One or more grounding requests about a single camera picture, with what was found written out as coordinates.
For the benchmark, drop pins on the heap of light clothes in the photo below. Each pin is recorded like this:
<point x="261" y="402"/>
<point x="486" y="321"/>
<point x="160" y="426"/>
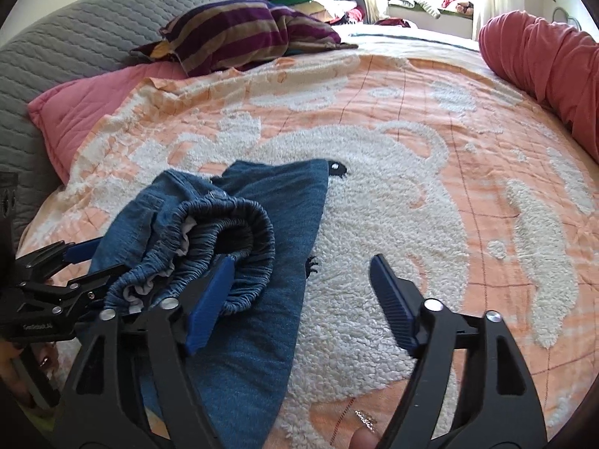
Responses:
<point x="430" y="2"/>

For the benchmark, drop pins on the orange and white blanket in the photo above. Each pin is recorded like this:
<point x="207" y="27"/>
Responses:
<point x="468" y="173"/>

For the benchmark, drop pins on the person's right hand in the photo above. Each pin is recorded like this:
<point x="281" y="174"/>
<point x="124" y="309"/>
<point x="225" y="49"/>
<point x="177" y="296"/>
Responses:
<point x="362" y="435"/>

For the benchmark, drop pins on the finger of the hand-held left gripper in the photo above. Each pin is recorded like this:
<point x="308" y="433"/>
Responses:
<point x="61" y="255"/>
<point x="89" y="285"/>

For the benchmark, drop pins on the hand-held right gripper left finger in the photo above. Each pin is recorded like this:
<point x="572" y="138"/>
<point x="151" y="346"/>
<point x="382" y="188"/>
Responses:
<point x="210" y="304"/>

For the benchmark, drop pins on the red bolster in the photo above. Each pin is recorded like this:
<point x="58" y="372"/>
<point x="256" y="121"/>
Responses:
<point x="547" y="65"/>

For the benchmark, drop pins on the blue pants with lace trim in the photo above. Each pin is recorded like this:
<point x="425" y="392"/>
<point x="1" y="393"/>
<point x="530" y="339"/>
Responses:
<point x="281" y="224"/>

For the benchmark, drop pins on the dark yellow cloth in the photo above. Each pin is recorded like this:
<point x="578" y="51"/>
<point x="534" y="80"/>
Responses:
<point x="154" y="51"/>

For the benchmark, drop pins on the purple striped pillow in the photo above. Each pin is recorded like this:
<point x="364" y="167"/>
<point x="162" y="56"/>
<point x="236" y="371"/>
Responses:
<point x="309" y="32"/>
<point x="224" y="35"/>

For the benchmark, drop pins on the dark red cloth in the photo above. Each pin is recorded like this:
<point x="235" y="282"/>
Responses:
<point x="393" y="22"/>

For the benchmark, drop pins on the pile of clothes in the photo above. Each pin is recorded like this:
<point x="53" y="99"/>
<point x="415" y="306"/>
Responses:
<point x="323" y="2"/>

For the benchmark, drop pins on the person's left forearm green sleeve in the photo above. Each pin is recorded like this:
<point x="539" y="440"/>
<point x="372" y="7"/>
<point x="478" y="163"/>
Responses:
<point x="44" y="423"/>

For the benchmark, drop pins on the pink pillow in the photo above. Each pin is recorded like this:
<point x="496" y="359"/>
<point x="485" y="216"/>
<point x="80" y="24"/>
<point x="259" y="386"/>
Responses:
<point x="70" y="107"/>

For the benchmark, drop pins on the grey quilted headboard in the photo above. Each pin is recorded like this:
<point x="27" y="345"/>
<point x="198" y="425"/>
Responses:
<point x="70" y="42"/>

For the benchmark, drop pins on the white window bench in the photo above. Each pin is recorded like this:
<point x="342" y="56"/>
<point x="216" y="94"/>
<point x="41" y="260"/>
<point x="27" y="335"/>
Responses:
<point x="421" y="21"/>

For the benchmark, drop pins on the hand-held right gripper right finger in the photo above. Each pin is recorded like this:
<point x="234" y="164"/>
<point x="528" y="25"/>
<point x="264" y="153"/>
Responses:
<point x="393" y="304"/>

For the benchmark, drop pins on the person's left hand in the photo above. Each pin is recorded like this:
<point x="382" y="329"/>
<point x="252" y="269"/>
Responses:
<point x="47" y="360"/>

